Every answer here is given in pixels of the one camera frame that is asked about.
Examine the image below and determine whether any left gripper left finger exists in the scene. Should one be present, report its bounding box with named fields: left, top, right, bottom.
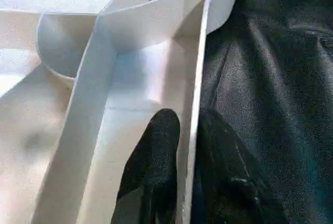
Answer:
left=115, top=108, right=182, bottom=224

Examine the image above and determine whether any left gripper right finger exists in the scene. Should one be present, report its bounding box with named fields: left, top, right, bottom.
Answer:
left=191, top=116, right=284, bottom=224

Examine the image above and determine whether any white plastic table top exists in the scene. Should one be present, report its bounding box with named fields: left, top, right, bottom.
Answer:
left=0, top=0, right=247, bottom=224

